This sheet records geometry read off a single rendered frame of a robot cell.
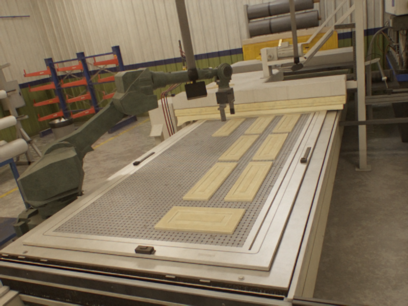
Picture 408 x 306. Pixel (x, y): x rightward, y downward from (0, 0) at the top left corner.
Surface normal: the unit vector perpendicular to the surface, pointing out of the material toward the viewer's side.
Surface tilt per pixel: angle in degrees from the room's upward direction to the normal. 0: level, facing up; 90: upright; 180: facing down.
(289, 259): 0
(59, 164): 90
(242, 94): 90
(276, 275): 0
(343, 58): 90
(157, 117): 90
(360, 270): 0
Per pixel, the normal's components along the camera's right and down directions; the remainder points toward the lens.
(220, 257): -0.16, -0.93
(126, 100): 0.54, 0.20
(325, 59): -0.37, 0.37
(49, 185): 0.29, 0.28
